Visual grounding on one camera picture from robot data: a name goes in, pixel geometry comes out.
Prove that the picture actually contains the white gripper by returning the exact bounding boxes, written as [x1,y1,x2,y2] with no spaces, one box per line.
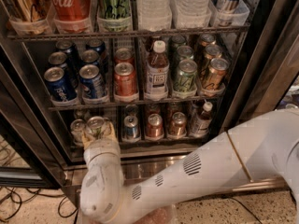
[81,121,121,169]

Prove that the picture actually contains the green white 7up can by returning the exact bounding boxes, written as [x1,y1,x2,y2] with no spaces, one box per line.
[86,116,106,139]

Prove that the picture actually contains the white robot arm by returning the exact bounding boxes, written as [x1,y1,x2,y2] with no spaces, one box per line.
[80,108,299,224]

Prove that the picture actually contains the silver can bottom left rear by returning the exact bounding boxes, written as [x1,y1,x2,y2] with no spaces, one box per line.
[74,109,91,121]

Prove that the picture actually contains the blue silver can bottom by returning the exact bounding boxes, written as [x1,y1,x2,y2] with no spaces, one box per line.
[124,116,139,140]

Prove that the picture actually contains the dark can bottom rear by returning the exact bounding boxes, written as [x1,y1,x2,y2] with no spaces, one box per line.
[125,105,139,116]

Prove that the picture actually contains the blue pepsi can front right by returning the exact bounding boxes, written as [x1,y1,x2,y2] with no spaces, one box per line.
[79,64,107,99]

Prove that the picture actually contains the blue pepsi can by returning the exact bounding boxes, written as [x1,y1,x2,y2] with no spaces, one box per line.
[48,51,76,77]
[85,38,107,62]
[81,49,104,71]
[44,67,77,102]
[79,64,107,99]
[55,40,79,62]

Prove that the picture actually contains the red can bottom front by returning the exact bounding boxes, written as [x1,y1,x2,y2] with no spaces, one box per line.
[146,113,164,138]

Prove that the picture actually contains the red can bottom rear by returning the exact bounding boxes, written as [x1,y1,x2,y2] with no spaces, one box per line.
[145,104,161,116]

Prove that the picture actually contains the red soda can front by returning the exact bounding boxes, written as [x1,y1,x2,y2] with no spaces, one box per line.
[114,63,136,96]

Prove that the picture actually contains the red soda can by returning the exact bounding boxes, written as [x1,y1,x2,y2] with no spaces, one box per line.
[114,48,135,64]
[114,63,136,96]

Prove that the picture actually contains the blue pepsi can front left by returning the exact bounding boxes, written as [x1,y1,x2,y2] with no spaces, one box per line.
[44,67,77,102]

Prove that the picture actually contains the orange can bottom front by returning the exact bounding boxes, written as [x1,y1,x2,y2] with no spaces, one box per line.
[168,112,187,136]

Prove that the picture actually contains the orange can bottom rear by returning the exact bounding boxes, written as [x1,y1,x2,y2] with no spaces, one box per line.
[167,103,182,113]

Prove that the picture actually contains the blue pepsi can middle right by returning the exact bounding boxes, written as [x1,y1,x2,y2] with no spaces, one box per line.
[81,49,104,71]

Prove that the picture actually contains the red soda can rear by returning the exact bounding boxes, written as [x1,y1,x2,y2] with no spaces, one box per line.
[114,48,135,64]

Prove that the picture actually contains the blue pepsi can middle left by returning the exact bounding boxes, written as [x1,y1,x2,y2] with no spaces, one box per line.
[48,51,76,77]

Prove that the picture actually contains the blue pepsi can rear right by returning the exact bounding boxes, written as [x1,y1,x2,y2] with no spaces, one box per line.
[85,38,107,62]

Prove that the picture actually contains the blue pepsi can rear left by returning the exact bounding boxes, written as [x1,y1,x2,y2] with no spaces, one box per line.
[55,40,79,62]

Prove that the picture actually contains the tea bottle bottom shelf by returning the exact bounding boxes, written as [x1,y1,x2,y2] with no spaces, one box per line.
[190,102,213,137]

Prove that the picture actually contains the green lacroix can front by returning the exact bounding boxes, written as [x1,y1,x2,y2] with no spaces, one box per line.
[173,60,197,92]

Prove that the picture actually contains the green lacroix can middle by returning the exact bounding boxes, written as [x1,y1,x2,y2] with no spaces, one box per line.
[175,45,194,63]

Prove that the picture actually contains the green lacroix can rear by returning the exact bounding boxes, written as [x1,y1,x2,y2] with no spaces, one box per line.
[168,35,187,52]

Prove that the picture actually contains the green lacroix can top shelf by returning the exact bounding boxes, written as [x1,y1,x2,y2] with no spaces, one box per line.
[98,0,131,20]

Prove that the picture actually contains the orange lacroix can front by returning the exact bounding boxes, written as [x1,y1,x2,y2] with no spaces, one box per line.
[202,58,229,91]

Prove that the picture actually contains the orange lacroix can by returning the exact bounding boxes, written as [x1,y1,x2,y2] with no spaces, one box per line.
[196,34,216,48]
[202,44,222,62]
[202,58,229,91]

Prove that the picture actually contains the red coca cola can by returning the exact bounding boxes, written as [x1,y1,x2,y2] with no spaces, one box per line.
[51,0,91,21]

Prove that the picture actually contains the orange lacroix can middle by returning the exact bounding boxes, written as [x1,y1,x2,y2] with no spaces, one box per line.
[202,44,222,62]

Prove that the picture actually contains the orange lacroix can rear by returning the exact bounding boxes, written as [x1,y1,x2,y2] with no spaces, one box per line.
[196,34,216,48]

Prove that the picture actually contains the gold can top shelf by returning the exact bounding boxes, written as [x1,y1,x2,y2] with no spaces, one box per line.
[2,0,50,22]

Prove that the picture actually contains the slim blue silver can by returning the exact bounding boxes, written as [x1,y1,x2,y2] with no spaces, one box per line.
[216,0,240,27]

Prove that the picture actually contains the fridge glass door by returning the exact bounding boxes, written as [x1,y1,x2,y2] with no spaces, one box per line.
[220,0,299,131]

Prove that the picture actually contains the brown tea bottle white cap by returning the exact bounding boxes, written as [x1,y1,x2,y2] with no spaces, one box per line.
[146,40,169,94]

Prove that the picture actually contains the clear plastic bin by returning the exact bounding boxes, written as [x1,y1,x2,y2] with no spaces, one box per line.
[76,204,179,224]

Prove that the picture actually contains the clear water bottle left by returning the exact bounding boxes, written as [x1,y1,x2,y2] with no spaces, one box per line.
[136,0,172,32]

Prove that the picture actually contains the clear water bottle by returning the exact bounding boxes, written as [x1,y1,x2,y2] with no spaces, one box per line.
[171,0,211,29]
[136,0,172,32]

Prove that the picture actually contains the clear water bottle right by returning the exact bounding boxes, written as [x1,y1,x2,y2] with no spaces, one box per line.
[171,0,211,29]

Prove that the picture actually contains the middle wire shelf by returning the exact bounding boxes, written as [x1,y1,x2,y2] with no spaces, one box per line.
[48,95,223,111]

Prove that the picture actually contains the wire shelf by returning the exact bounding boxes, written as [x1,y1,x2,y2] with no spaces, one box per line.
[48,95,223,111]
[7,24,249,42]

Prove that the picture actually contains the black floor cables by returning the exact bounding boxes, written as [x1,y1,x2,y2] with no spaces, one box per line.
[0,137,78,224]

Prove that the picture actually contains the top wire shelf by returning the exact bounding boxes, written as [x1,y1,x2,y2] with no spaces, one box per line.
[7,24,249,42]

